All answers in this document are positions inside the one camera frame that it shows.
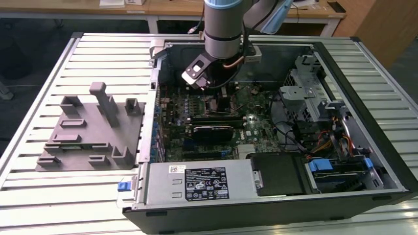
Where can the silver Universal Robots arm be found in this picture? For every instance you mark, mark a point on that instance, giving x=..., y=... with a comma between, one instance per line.
x=221, y=29

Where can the CPU socket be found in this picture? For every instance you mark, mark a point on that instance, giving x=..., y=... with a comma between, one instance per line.
x=209, y=105

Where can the black RAM slot bank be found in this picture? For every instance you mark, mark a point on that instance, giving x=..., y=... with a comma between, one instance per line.
x=215, y=121
x=232, y=89

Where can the green motherboard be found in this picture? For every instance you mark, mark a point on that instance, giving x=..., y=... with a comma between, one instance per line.
x=177, y=117

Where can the grey metal drive cage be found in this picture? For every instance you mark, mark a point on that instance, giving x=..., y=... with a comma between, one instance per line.
x=294, y=94

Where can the black graphics card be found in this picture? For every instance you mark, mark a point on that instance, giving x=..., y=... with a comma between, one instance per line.
x=212, y=134

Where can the silver chipset heatsink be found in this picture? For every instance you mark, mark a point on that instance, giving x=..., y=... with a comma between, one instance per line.
x=247, y=149

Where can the white small box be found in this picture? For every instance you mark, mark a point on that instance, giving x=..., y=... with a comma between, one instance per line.
x=135, y=2

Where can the white paper sheet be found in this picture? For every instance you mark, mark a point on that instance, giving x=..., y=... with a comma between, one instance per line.
x=111, y=3

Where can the grey parts rack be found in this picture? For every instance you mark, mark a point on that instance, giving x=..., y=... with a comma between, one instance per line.
x=97, y=137

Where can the silver power supply unit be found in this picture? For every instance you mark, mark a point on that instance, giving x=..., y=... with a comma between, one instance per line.
x=163, y=181

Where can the hard disk in blue carrier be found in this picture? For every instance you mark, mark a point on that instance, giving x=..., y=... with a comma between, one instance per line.
x=320, y=166

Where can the wooden desk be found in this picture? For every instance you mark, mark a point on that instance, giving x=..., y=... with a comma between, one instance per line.
x=81, y=8

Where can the green RAM stick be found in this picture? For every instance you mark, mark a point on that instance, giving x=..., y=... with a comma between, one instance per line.
x=76, y=146

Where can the blue case latch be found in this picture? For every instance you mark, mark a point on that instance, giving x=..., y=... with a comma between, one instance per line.
x=123, y=186

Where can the wooden cabinet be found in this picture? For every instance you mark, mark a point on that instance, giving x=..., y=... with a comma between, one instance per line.
x=384, y=24

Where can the black open PC case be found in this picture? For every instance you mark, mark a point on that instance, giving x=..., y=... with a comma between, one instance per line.
x=267, y=215

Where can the grey stand foot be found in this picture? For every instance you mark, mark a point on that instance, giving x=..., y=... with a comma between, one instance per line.
x=4, y=93

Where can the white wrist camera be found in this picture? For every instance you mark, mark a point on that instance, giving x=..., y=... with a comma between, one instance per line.
x=195, y=71

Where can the grey wrist camera housing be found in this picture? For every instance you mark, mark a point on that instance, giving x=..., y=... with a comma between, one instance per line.
x=253, y=55

